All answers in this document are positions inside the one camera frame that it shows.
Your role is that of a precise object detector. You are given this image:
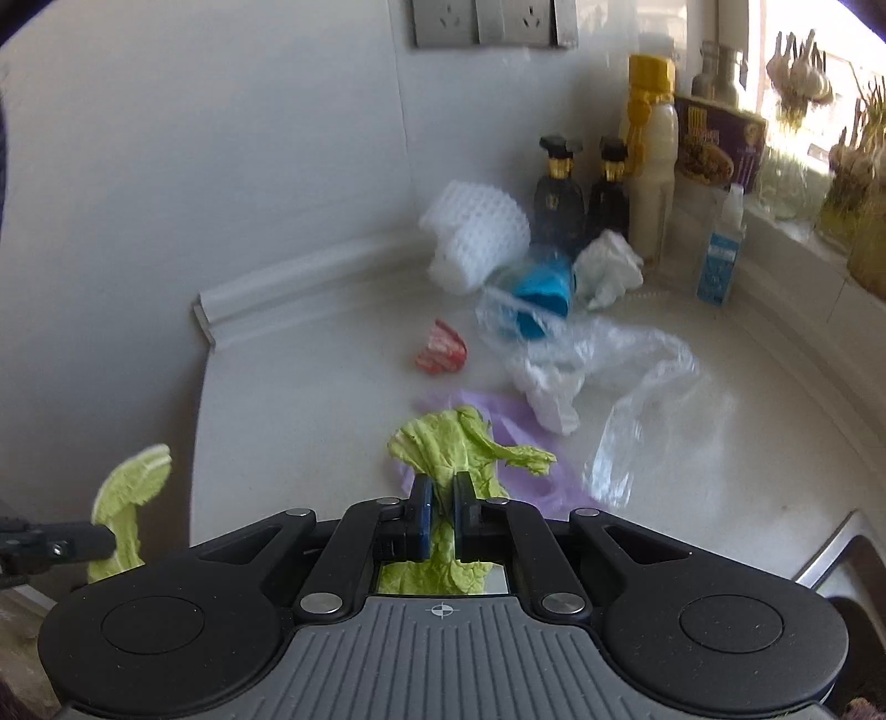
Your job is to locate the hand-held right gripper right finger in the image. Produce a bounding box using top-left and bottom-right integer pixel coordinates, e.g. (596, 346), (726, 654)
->
(452, 472), (697, 619)

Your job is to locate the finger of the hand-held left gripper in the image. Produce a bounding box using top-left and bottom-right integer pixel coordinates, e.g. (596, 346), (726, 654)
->
(0, 516), (117, 579)

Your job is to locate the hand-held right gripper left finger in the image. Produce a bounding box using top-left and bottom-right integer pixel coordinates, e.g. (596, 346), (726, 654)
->
(197, 476), (437, 619)

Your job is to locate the cabbage leaf with pale stalk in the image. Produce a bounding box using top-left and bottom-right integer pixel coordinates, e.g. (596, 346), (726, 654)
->
(86, 443), (173, 584)

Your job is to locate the green cabbage leaf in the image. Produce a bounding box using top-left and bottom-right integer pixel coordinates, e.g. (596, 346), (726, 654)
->
(385, 406), (559, 596)

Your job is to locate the clear plastic bag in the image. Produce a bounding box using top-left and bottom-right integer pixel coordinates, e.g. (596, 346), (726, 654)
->
(474, 277), (702, 515)

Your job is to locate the blue plastic cup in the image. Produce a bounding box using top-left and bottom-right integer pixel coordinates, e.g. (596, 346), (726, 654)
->
(508, 253), (580, 341)

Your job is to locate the purple plastic bag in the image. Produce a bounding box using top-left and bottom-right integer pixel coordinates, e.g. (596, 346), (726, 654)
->
(394, 389), (605, 517)

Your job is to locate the white crumpled plastic bag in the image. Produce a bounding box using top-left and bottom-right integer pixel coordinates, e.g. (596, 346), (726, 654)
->
(507, 349), (584, 436)

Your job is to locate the red candy wrapper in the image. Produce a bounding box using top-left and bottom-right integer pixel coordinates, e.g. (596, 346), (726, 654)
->
(414, 317), (471, 379)

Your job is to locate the white foam fruit net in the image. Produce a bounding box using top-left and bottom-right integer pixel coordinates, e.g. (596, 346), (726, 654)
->
(418, 178), (531, 296)

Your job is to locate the crumpled white tissue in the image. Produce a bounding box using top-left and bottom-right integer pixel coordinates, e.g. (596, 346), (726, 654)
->
(572, 229), (645, 312)

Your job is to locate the black bottle with gold collar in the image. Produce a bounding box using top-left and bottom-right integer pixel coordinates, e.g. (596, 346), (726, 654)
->
(533, 135), (589, 251)
(586, 137), (633, 240)

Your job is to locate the clear spray bottle blue label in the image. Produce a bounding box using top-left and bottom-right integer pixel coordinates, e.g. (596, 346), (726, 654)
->
(695, 183), (748, 307)

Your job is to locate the steel sink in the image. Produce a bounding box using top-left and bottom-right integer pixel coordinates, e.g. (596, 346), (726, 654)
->
(789, 508), (886, 628)

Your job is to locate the cream bottle with gold cap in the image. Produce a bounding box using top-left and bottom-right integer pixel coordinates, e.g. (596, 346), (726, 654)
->
(619, 54), (680, 268)

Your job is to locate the purple instant noodle cup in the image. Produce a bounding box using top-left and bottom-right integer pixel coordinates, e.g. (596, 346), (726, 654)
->
(672, 93), (770, 192)

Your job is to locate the sprouting garlic in clear cup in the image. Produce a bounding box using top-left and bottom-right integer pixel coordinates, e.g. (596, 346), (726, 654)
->
(818, 75), (886, 238)
(847, 208), (886, 295)

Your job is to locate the hanging garlic bunch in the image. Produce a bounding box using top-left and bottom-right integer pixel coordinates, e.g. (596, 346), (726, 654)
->
(764, 28), (836, 134)

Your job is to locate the grey wall socket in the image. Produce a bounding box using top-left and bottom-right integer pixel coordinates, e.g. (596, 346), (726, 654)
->
(477, 0), (580, 50)
(413, 0), (478, 50)

